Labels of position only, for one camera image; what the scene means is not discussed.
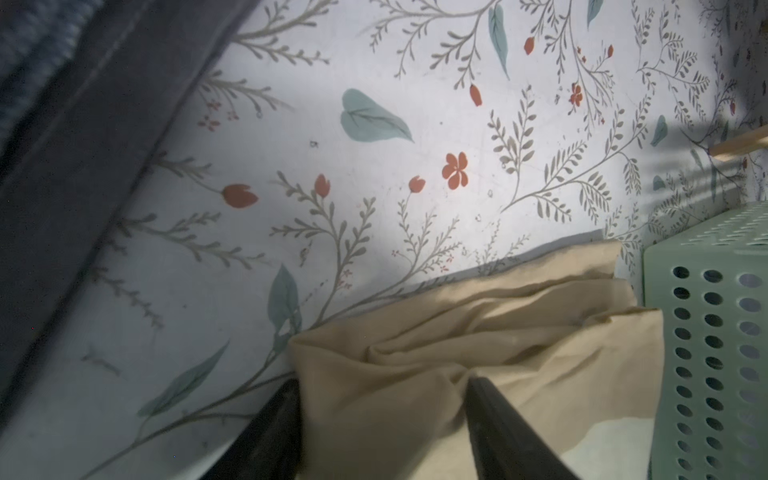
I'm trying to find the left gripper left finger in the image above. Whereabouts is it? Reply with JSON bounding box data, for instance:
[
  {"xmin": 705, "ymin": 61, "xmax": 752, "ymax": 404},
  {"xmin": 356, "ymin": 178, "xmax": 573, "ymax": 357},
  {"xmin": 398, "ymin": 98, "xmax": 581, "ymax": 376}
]
[{"xmin": 202, "ymin": 379, "xmax": 302, "ymax": 480}]

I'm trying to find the beige and grey pillowcase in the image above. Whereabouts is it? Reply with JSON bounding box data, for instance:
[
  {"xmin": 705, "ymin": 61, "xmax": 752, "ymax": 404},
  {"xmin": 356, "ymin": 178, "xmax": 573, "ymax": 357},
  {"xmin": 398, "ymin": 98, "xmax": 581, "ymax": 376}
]
[{"xmin": 288, "ymin": 240, "xmax": 664, "ymax": 479}]

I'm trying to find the plain grey folded pillowcase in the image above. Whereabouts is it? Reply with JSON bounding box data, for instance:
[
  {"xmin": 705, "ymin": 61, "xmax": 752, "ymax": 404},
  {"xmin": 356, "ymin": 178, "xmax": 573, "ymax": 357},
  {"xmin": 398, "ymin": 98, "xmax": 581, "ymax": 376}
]
[{"xmin": 1, "ymin": 1, "xmax": 255, "ymax": 419}]

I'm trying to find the mint green plastic basket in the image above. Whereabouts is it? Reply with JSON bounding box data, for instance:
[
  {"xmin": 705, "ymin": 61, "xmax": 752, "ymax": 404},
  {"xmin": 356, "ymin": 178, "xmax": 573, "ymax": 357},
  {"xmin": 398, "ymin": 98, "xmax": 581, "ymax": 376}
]
[{"xmin": 643, "ymin": 202, "xmax": 767, "ymax": 479}]

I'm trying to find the floral table cloth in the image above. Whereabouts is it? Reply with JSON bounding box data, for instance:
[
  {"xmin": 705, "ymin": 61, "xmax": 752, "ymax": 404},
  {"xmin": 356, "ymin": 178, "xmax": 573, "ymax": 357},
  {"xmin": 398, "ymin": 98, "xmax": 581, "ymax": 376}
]
[{"xmin": 1, "ymin": 1, "xmax": 767, "ymax": 479}]

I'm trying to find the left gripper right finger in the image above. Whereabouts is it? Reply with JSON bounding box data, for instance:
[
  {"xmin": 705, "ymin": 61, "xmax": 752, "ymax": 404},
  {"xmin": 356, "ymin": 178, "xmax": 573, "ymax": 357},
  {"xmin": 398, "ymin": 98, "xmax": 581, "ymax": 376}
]
[{"xmin": 464, "ymin": 377, "xmax": 577, "ymax": 480}]

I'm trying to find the white board on easel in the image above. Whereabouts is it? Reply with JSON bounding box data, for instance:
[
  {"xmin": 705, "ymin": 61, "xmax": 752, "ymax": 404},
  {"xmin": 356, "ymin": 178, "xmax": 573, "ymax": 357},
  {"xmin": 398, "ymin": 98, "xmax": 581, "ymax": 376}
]
[{"xmin": 708, "ymin": 125, "xmax": 768, "ymax": 162}]

